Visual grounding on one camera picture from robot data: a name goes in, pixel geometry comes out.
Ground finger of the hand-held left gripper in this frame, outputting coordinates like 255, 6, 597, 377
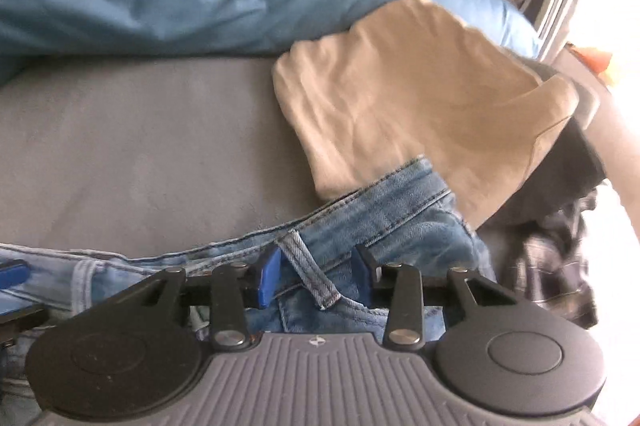
0, 304, 51, 348
0, 258, 30, 291

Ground orange bag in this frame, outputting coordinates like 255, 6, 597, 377
570, 46, 616, 86

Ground blue jeans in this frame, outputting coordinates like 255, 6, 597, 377
0, 156, 496, 426

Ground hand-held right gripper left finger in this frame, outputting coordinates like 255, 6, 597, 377
141, 250, 283, 353

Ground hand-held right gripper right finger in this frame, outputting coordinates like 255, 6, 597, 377
351, 245, 519, 353

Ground tan folded cloth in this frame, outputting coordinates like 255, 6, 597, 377
272, 0, 581, 229

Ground black grey checked garment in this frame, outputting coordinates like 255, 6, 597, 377
505, 186, 601, 329

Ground dark grey garment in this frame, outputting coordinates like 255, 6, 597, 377
475, 60, 608, 227

